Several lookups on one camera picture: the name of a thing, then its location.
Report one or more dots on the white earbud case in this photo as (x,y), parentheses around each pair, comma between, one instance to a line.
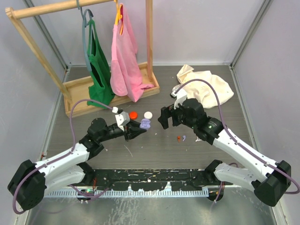
(148,115)

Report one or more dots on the lilac earbud case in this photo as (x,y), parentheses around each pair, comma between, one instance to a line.
(145,124)

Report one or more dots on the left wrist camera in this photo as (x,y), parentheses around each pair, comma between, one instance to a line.
(122,120)

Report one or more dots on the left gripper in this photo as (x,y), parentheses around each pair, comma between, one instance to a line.
(132,131)

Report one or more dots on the green t-shirt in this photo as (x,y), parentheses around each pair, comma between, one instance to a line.
(101,90)

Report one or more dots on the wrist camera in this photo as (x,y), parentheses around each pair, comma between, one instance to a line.
(179,97)
(122,120)

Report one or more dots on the cream satin cloth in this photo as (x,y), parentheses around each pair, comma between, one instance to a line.
(200,90)

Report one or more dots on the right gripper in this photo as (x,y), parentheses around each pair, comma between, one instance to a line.
(166,112)

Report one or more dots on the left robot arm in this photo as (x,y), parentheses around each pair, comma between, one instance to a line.
(32,181)

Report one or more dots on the slotted cable duct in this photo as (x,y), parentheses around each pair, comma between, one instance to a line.
(167,192)

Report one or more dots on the grey blue hanger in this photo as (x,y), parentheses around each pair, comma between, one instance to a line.
(85,24)

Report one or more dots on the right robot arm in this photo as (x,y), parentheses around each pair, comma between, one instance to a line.
(265,177)

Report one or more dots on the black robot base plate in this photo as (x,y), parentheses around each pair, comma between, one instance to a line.
(149,180)

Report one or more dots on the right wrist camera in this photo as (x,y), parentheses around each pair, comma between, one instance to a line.
(179,97)

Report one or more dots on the pink t-shirt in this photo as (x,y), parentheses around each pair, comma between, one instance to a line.
(126,78)

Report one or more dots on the orange yellow hanger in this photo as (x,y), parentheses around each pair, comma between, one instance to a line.
(119,16)

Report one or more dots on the wooden clothes rack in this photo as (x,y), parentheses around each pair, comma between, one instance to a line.
(76,90)

